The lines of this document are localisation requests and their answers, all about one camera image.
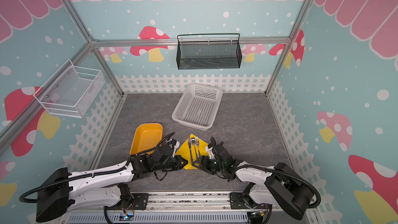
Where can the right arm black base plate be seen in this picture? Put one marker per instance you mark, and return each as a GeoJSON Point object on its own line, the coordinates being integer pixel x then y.
{"type": "Point", "coordinates": [240, 200]}

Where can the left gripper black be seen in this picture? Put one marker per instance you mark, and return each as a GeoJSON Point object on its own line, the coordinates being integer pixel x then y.
{"type": "Point", "coordinates": [178, 166]}

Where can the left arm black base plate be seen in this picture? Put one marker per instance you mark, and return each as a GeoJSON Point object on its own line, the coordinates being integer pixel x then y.
{"type": "Point", "coordinates": [135, 201]}

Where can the white wire wall basket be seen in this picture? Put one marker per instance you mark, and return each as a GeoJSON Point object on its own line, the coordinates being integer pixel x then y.
{"type": "Point", "coordinates": [71, 91]}

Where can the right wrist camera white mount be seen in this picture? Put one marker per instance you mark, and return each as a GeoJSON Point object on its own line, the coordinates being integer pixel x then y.
{"type": "Point", "coordinates": [209, 151]}

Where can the silver spoon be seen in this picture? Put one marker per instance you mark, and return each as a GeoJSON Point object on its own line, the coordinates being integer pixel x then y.
{"type": "Point", "coordinates": [192, 148]}

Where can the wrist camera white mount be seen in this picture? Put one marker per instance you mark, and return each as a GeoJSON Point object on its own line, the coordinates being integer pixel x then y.
{"type": "Point", "coordinates": [174, 145]}
{"type": "Point", "coordinates": [209, 151]}

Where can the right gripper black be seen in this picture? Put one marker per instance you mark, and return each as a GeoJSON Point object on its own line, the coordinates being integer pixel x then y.
{"type": "Point", "coordinates": [202, 160]}

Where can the white vented cable duct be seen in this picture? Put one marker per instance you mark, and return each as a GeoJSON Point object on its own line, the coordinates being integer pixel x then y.
{"type": "Point", "coordinates": [179, 218]}

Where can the white perforated plastic basket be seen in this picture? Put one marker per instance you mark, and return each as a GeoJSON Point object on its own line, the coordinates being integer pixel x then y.
{"type": "Point", "coordinates": [198, 106]}

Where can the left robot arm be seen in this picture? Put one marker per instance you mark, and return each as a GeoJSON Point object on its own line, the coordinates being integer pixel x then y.
{"type": "Point", "coordinates": [65, 191]}

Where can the black wire mesh wall basket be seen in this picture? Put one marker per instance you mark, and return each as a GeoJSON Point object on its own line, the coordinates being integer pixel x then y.
{"type": "Point", "coordinates": [208, 51]}

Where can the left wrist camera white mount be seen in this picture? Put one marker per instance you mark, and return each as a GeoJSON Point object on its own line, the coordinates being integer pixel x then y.
{"type": "Point", "coordinates": [174, 145]}

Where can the silver fork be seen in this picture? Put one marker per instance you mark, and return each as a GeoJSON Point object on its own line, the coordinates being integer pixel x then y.
{"type": "Point", "coordinates": [196, 148]}

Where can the yellow plastic utensil tray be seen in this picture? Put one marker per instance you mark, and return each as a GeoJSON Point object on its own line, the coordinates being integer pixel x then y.
{"type": "Point", "coordinates": [146, 136]}

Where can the silver table knife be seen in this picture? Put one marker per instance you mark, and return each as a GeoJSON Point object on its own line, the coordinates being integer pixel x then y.
{"type": "Point", "coordinates": [189, 149]}

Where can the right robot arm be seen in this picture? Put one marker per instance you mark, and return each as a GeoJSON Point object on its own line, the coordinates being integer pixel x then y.
{"type": "Point", "coordinates": [268, 187]}

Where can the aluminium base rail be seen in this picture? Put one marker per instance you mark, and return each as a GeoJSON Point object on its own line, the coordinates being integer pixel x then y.
{"type": "Point", "coordinates": [172, 201]}

